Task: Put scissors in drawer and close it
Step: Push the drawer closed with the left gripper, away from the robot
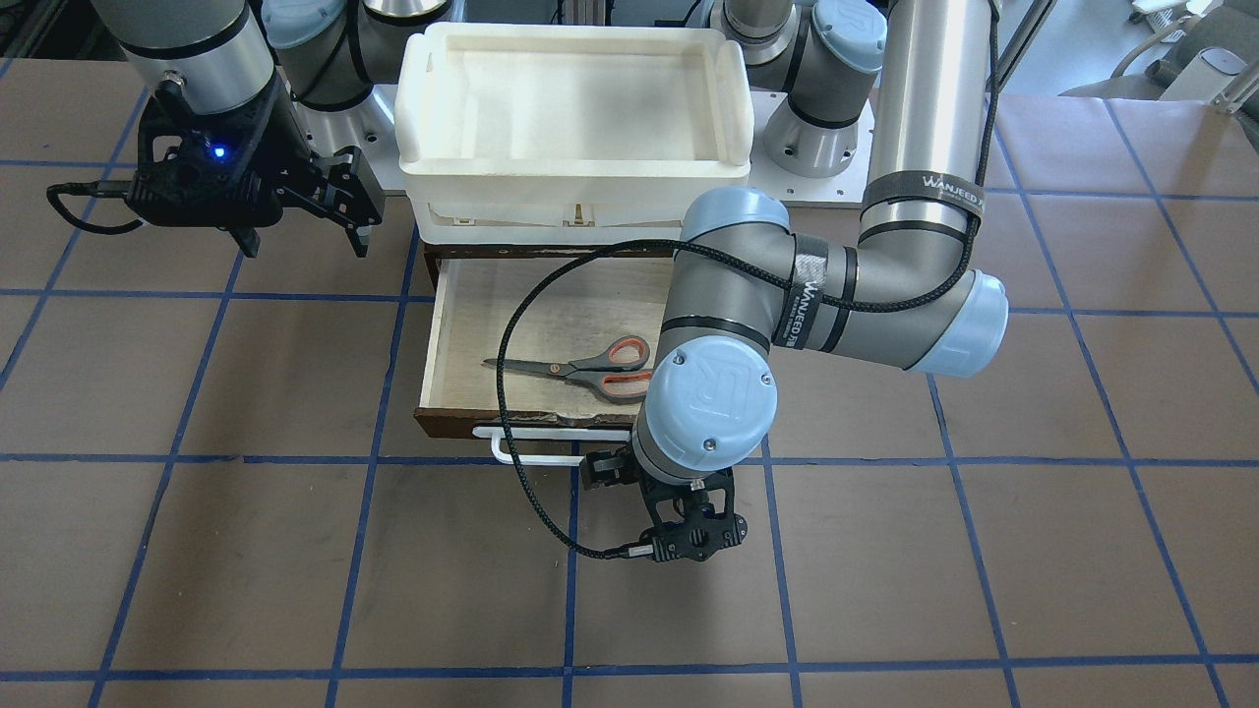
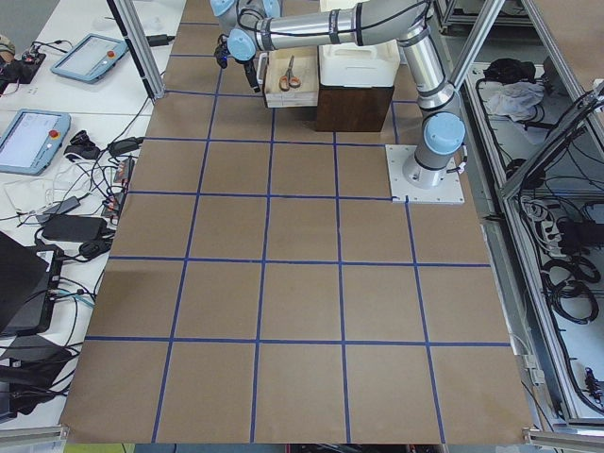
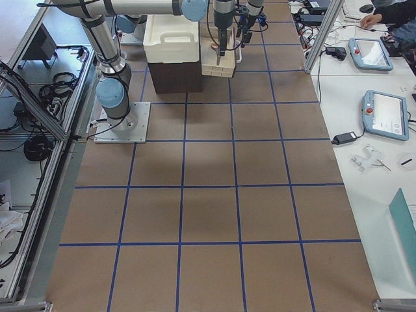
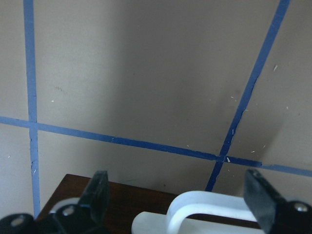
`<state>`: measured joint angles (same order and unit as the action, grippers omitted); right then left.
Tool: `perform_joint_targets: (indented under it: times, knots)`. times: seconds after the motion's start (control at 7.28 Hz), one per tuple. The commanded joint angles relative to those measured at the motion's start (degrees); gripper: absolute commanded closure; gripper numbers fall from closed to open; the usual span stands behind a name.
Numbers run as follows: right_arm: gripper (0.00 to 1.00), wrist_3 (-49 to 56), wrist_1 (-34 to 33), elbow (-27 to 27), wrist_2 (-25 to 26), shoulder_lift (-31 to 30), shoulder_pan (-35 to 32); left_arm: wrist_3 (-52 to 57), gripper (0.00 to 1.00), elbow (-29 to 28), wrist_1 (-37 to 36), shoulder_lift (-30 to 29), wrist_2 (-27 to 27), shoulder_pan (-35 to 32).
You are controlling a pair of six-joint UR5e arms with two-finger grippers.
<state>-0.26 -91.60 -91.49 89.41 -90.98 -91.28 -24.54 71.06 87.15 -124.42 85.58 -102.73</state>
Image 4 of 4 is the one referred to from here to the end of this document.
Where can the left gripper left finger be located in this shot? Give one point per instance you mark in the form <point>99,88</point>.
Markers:
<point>95,197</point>

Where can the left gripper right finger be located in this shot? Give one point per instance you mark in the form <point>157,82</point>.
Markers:
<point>263,200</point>

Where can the wooden drawer with white handle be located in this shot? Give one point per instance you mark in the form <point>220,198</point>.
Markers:
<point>177,221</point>

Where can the dark wooden cabinet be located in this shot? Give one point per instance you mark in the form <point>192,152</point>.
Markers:
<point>126,202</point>

